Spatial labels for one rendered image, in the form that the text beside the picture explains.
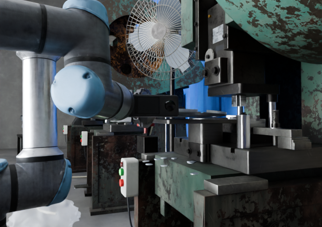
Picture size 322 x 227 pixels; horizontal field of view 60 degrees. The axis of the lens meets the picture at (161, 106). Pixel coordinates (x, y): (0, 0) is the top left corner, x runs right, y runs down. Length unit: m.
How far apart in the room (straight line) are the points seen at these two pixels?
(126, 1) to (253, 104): 1.47
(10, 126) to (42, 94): 6.66
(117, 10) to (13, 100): 5.45
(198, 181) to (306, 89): 0.49
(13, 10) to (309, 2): 0.45
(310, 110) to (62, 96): 0.79
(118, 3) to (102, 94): 1.91
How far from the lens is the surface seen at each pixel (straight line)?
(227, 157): 0.81
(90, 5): 0.49
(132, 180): 1.06
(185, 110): 0.70
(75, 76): 0.43
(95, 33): 0.47
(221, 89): 0.96
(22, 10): 0.45
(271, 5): 0.58
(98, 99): 0.43
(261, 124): 0.95
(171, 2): 1.80
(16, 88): 7.45
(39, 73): 0.80
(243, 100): 0.97
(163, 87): 2.27
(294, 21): 0.59
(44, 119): 0.78
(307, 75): 1.03
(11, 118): 7.43
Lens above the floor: 0.80
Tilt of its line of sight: 2 degrees up
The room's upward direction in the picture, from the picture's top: straight up
